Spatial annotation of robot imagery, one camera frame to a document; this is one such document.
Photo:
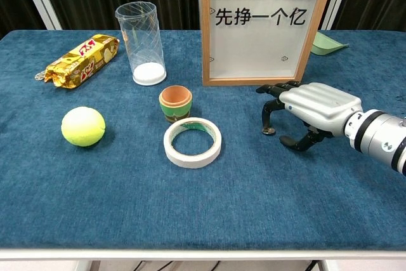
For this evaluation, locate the blue table cloth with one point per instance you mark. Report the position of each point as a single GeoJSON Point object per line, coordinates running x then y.
{"type": "Point", "coordinates": [203, 195]}

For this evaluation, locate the small green wooden cup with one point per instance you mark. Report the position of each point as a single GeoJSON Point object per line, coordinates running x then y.
{"type": "Point", "coordinates": [175, 106]}

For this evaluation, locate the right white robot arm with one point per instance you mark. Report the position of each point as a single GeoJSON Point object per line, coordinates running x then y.
{"type": "Point", "coordinates": [380, 137]}

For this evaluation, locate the white tape roll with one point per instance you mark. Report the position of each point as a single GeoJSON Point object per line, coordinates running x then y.
{"type": "Point", "coordinates": [171, 150]}

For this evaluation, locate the green plastic tray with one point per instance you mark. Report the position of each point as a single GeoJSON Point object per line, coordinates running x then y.
{"type": "Point", "coordinates": [326, 47]}

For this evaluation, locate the silver coin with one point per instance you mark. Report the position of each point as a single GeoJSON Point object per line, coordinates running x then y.
{"type": "Point", "coordinates": [270, 132]}

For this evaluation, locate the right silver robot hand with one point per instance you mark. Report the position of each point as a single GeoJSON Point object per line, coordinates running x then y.
{"type": "Point", "coordinates": [320, 103]}

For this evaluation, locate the clear plastic cup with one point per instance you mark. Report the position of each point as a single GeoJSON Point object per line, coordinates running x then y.
{"type": "Point", "coordinates": [142, 45]}

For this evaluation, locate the wooden frame money box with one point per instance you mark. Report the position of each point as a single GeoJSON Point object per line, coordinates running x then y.
{"type": "Point", "coordinates": [253, 45]}

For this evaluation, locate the golden snack packet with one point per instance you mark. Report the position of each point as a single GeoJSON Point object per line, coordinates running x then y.
{"type": "Point", "coordinates": [82, 61]}

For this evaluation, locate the yellow tennis ball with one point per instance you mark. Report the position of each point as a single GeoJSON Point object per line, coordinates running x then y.
{"type": "Point", "coordinates": [83, 126]}

